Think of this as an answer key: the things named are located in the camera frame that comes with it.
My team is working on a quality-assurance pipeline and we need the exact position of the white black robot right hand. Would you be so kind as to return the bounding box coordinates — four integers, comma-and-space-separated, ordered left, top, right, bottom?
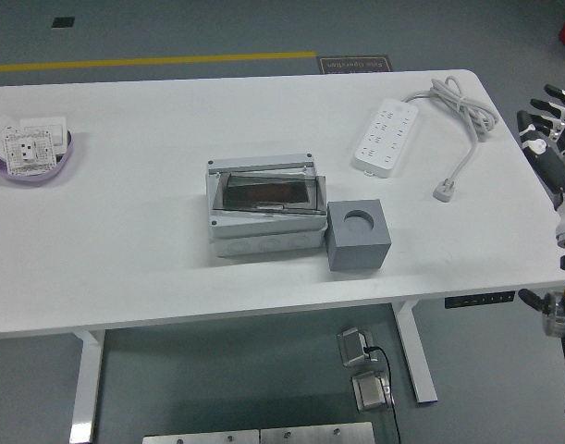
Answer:
516, 83, 565, 241

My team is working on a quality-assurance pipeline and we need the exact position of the grey junction box hinged lid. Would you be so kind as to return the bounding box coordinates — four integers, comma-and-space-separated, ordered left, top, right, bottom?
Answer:
205, 153, 329, 259

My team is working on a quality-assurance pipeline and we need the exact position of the grey cube with round hole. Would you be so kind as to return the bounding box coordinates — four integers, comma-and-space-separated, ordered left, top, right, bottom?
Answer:
325, 198, 392, 273

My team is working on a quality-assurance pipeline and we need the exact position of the metal floor socket box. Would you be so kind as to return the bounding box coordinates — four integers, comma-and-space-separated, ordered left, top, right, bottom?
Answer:
336, 327, 379, 369
350, 369, 397, 414

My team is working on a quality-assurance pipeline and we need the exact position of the black table control panel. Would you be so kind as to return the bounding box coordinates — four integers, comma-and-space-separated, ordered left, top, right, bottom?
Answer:
444, 290, 516, 310

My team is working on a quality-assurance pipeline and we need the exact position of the white power strip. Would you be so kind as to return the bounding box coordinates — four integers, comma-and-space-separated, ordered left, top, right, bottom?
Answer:
353, 97, 421, 179

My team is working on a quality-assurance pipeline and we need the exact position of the dark floor sign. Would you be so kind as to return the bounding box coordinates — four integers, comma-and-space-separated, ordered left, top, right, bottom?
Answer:
316, 55, 397, 75

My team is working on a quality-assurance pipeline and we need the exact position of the purple bowl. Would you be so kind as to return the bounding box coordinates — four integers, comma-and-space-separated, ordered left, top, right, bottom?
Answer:
0, 129, 75, 186

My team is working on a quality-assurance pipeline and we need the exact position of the white socket module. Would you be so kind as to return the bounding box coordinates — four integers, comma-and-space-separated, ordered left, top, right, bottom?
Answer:
2, 129, 57, 176

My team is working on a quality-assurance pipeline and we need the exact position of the white cover plate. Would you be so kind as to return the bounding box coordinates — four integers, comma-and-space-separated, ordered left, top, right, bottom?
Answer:
0, 114, 20, 156

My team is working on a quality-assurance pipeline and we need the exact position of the grey power cord with plug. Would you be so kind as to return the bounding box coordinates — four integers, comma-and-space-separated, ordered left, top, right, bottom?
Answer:
400, 76, 499, 204

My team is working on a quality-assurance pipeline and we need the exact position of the black floor cable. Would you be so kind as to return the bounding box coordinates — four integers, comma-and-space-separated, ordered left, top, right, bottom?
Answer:
362, 344, 402, 444

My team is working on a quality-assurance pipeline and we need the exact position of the metal base plate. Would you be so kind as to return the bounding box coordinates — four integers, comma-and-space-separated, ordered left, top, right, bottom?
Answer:
141, 428, 261, 444
259, 421, 375, 444

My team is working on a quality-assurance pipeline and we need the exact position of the white switch plate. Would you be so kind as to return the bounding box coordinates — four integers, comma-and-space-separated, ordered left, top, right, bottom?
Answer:
18, 116, 68, 154

